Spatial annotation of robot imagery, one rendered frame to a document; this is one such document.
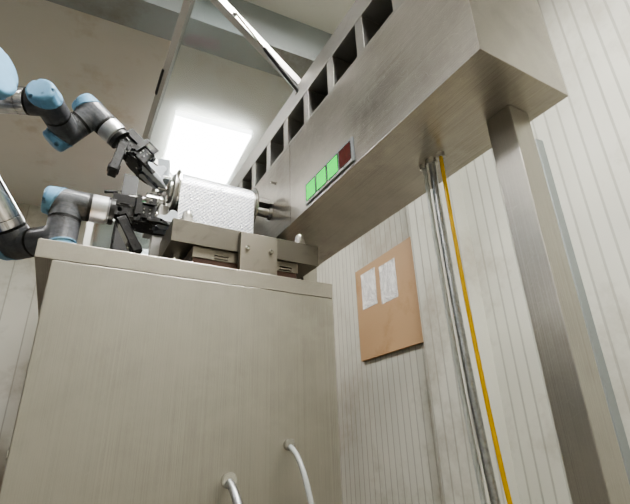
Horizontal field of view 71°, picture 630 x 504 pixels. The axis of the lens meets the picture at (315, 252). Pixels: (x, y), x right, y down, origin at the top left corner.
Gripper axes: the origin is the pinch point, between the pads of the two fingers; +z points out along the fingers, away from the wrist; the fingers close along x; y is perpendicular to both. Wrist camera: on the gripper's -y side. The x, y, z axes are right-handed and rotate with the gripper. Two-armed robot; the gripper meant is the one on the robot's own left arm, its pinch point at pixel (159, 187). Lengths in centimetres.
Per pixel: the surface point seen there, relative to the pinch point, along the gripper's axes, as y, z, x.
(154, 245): -14.7, 12.9, 0.2
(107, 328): -48, 25, -33
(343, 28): 50, 7, -52
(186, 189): 1.7, 7.1, -7.9
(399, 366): 97, 162, 118
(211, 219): 0.5, 18.7, -8.0
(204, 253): -18.5, 26.4, -26.5
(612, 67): 170, 87, -63
